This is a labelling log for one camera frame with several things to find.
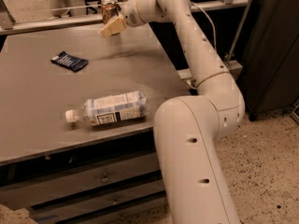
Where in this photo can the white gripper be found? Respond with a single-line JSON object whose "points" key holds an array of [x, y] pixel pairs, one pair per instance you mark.
{"points": [[129, 12]]}

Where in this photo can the orange soda can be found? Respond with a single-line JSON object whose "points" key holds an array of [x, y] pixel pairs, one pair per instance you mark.
{"points": [[109, 10]]}

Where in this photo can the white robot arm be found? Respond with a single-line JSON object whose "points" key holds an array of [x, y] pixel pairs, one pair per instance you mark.
{"points": [[186, 127]]}

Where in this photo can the dark blue snack packet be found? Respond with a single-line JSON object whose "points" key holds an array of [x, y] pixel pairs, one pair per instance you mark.
{"points": [[69, 62]]}

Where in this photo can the clear plastic water bottle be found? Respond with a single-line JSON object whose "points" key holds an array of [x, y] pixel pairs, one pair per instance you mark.
{"points": [[109, 109]]}

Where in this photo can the grey drawer cabinet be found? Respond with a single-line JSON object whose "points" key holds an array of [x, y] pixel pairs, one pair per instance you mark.
{"points": [[74, 173]]}

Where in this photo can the thin metal diagonal rod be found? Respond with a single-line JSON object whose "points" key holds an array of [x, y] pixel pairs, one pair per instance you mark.
{"points": [[237, 34]]}

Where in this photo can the dark cabinet at right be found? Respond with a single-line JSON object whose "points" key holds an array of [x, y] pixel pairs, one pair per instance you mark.
{"points": [[270, 38]]}

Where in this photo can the grey metal rail frame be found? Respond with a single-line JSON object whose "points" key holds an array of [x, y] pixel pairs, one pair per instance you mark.
{"points": [[179, 12]]}

